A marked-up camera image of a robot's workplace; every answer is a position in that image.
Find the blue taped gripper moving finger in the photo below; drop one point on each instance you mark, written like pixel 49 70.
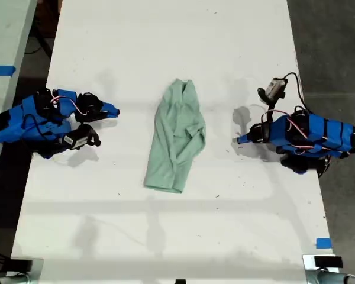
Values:
pixel 109 115
pixel 245 142

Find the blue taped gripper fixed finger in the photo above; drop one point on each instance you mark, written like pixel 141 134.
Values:
pixel 245 137
pixel 111 108

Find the pale green T-shirt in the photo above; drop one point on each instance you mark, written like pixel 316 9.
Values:
pixel 174 139

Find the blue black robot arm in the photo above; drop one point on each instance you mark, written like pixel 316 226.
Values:
pixel 319 134
pixel 29 124

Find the long blue tape strip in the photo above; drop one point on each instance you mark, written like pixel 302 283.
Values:
pixel 1 71

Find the white side table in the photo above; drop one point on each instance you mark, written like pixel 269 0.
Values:
pixel 3 35

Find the small blue tape square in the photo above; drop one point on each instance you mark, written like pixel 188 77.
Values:
pixel 324 243

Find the small black box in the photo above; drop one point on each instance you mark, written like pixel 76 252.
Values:
pixel 328 262
pixel 20 264

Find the small black object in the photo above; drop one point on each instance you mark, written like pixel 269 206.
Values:
pixel 180 281

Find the black camera mount stalk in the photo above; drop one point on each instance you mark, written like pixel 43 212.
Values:
pixel 94 136
pixel 262 94

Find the black camera box white label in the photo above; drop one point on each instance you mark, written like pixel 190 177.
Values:
pixel 77 139

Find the grey black camera box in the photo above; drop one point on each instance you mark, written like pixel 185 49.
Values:
pixel 275 88

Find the metal table clamp bracket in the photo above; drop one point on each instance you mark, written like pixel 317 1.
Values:
pixel 309 273
pixel 37 273

